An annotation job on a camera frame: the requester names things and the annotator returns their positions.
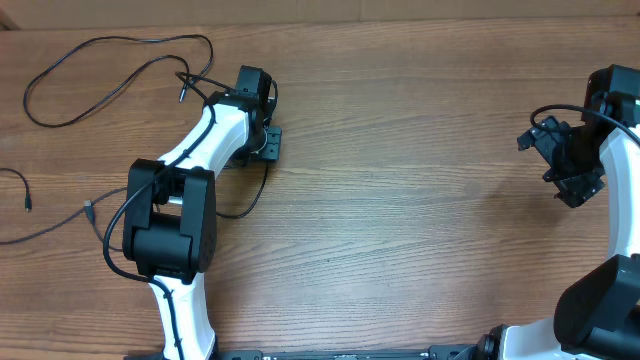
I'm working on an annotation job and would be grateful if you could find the black cable with silver plug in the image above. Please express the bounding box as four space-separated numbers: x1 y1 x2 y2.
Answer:
22 33 215 129

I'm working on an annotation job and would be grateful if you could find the thin black usb cable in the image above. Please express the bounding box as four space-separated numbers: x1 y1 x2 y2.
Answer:
0 167 129 253

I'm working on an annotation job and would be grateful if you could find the brown cardboard box wall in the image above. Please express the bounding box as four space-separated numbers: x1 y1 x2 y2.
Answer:
1 0 639 30

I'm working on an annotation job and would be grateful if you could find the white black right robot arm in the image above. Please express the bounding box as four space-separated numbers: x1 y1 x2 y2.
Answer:
447 64 639 360

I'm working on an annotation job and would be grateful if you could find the black looped usb cable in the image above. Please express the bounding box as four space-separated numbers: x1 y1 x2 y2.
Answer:
215 162 270 220

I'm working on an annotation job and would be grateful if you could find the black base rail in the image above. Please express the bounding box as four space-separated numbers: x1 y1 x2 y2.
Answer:
124 342 481 360

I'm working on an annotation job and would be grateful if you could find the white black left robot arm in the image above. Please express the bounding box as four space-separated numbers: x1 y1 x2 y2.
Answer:
118 66 282 359

